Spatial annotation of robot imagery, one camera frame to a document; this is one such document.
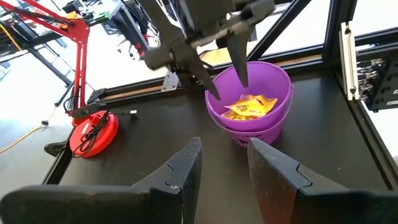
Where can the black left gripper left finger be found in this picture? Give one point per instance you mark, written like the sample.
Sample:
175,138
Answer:
93,205

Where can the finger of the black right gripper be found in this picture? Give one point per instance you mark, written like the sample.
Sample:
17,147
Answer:
197,70
239,56

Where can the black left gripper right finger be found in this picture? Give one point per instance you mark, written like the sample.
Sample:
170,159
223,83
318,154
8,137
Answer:
280,193

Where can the purple plastic bucket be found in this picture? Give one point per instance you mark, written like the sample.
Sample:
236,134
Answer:
267,81

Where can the yellow purple candy packet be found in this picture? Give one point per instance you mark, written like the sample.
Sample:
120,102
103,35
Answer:
252,107
236,116

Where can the small silver corner plate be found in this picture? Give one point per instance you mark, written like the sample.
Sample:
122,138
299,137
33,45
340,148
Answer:
171,81

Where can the person's red shoe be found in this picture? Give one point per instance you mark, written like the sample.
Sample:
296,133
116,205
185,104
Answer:
140,51

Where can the red desk lamp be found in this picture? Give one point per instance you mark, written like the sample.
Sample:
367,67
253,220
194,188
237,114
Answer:
110,132

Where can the black connector panel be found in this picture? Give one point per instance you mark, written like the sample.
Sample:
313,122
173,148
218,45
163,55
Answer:
382,87

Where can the silver frame bracket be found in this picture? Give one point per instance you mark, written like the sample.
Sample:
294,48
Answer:
347,62

